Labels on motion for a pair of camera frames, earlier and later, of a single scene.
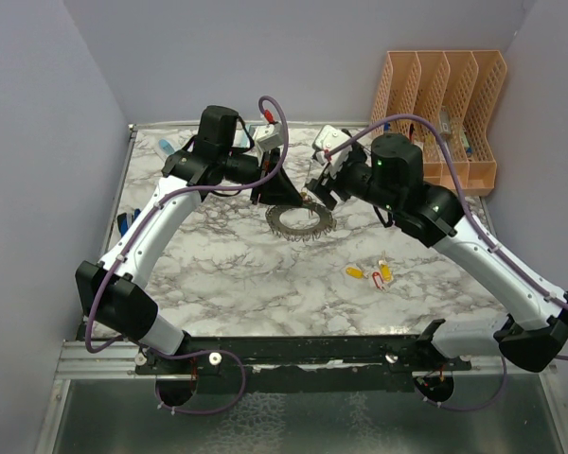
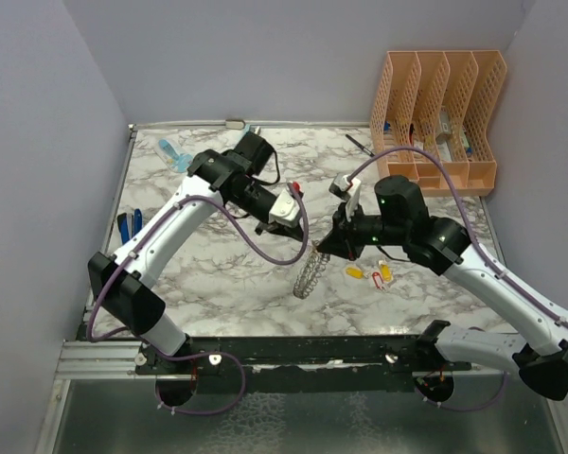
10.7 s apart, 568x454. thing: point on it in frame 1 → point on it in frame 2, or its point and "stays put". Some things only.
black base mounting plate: (300, 364) stays put
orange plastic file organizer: (458, 91) stays put
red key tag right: (379, 281) stays put
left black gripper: (278, 189) → (295, 233)
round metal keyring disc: (324, 226) → (311, 271)
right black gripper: (335, 182) → (342, 240)
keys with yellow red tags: (355, 272) stays put
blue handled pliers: (125, 220) stays put
